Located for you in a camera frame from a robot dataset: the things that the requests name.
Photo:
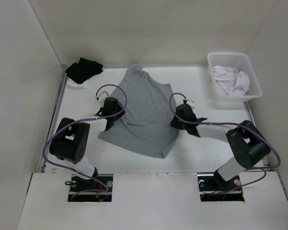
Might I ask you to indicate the folded white tank top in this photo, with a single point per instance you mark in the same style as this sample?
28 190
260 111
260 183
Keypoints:
77 86

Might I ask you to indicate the left metal table rail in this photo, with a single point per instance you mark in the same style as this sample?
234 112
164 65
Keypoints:
58 101

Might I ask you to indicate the pink tank top in basket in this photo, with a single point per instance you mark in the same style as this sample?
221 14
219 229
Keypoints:
234 84

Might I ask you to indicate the folded black tank top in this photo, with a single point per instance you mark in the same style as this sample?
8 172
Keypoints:
83 70

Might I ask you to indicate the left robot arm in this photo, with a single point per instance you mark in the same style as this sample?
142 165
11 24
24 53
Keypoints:
70 144

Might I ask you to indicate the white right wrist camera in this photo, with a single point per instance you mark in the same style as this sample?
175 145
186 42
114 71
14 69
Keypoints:
189 102

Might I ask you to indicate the grey tank top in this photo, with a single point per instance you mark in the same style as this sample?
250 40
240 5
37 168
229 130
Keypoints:
145 127

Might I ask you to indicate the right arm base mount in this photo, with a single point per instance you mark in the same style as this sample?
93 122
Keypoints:
212 191

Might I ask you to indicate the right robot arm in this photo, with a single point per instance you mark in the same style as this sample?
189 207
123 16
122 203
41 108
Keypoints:
245 141

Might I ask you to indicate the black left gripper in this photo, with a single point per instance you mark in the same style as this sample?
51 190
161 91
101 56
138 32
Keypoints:
118 116

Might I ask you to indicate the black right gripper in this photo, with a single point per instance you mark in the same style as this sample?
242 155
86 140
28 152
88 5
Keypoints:
174 123

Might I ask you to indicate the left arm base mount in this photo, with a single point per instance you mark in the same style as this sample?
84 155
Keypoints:
81 190

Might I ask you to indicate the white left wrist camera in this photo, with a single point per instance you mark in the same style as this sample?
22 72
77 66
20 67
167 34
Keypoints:
102 95

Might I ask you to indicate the right metal table rail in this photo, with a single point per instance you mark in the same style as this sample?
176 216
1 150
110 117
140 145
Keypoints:
263 162

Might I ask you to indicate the metal table rail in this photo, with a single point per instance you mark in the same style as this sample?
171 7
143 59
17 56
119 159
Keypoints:
263 162
58 101

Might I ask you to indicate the white plastic laundry basket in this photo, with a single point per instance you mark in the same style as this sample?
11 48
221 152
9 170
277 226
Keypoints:
238 62

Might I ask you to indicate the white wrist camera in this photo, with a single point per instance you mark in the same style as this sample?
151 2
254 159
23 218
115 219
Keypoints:
189 102
102 95

